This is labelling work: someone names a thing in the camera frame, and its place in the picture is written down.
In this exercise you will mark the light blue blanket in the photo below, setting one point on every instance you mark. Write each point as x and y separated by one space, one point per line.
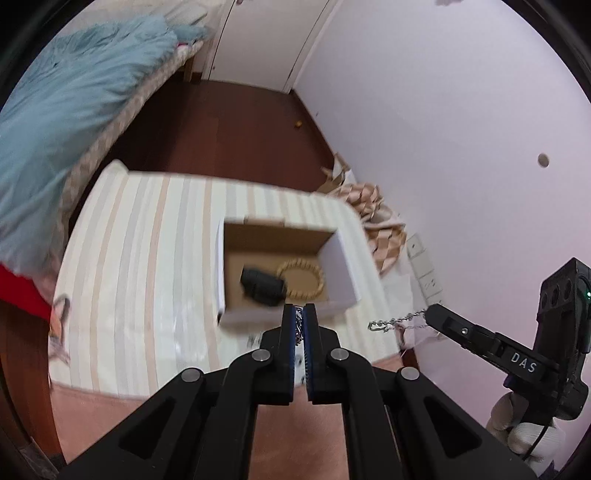
60 115

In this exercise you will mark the red cloth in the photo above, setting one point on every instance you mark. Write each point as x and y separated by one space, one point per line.
21 290

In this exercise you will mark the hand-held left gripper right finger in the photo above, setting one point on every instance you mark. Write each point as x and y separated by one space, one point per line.
309 332

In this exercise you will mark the striped tablecloth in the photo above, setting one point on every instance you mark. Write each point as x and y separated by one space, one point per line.
138 258

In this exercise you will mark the person's right hand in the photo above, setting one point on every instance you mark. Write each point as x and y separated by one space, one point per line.
521 431

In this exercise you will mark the brown paper bag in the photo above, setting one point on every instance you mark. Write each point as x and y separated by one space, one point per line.
334 177

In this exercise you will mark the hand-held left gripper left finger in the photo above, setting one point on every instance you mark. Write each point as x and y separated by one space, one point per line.
290 332

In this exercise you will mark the white closet door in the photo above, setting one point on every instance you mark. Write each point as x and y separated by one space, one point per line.
263 41

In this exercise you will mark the patterned cloth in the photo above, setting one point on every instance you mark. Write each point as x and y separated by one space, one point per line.
60 327

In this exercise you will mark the bed mattress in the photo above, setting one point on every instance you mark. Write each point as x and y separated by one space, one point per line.
124 115

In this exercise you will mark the black jewelry pouch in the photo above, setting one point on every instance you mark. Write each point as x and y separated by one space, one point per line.
263 286

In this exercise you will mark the white cardboard box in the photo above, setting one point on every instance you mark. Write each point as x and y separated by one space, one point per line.
332 281

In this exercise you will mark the white wall socket panel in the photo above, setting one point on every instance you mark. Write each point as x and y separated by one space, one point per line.
425 270

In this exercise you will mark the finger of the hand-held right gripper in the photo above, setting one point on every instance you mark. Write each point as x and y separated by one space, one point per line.
466 332

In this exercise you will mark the round wall hole cover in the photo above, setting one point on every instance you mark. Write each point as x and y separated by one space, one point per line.
543 160

